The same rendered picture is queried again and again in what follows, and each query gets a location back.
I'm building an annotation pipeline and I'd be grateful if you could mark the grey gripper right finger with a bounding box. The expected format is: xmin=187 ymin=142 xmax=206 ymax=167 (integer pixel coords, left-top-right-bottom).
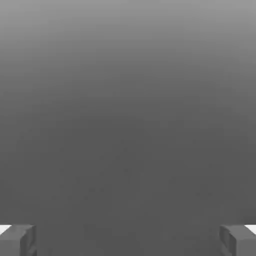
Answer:
xmin=218 ymin=223 xmax=256 ymax=256

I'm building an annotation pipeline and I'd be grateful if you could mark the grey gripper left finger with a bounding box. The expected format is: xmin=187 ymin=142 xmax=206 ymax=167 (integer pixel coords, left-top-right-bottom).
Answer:
xmin=0 ymin=223 xmax=38 ymax=256

